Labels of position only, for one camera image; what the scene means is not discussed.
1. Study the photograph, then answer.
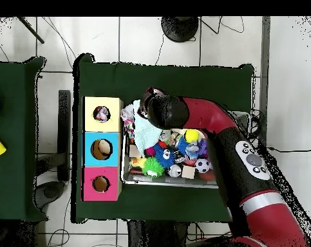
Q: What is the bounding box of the brown football toy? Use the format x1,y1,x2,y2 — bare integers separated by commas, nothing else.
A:
200,169,217,181

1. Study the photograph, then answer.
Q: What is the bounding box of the grey rounded stand foot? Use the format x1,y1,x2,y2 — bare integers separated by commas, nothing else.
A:
33,180,67,210

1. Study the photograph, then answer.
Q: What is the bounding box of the yellow ball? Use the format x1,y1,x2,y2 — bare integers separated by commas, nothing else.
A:
184,129,200,144

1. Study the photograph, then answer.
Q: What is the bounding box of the yellow plush toy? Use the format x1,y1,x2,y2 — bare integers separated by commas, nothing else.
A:
129,156,147,168

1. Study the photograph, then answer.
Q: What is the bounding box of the shallow clear mesh bin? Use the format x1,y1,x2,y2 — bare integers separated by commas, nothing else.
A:
121,110,250,189

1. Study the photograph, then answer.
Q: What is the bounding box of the brown wooden block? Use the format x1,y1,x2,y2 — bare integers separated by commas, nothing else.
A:
128,144,143,158

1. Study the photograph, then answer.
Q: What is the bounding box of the mint green knitted cloth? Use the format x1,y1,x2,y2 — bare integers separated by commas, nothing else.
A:
133,99,163,158

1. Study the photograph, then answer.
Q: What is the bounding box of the black and white soccer ball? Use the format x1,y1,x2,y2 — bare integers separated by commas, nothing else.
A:
195,158,211,174

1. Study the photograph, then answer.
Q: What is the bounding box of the dark green side table cloth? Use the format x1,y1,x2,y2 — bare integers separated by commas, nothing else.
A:
0,57,48,222

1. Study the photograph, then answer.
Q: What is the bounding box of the black floor cable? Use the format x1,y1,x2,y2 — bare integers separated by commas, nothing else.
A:
268,146,311,154

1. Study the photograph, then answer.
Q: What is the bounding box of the blue spiky toy with eyes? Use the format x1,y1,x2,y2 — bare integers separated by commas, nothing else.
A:
153,142,176,169

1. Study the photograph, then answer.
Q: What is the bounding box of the green spiky toy with eyes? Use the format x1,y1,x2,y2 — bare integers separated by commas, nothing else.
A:
141,156,165,179

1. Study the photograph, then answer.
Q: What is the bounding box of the black tripod leg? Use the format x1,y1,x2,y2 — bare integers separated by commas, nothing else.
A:
17,17,46,44

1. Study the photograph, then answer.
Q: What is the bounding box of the wooden box with three holes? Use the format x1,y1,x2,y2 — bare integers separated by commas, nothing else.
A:
82,96,124,202

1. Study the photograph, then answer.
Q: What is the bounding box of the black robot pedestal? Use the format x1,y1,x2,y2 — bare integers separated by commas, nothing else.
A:
126,219,189,247

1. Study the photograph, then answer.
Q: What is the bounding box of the black upright panel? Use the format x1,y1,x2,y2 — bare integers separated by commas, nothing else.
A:
57,89,71,182

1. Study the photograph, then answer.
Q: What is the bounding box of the black round stand base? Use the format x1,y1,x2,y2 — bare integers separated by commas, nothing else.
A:
160,17,200,43

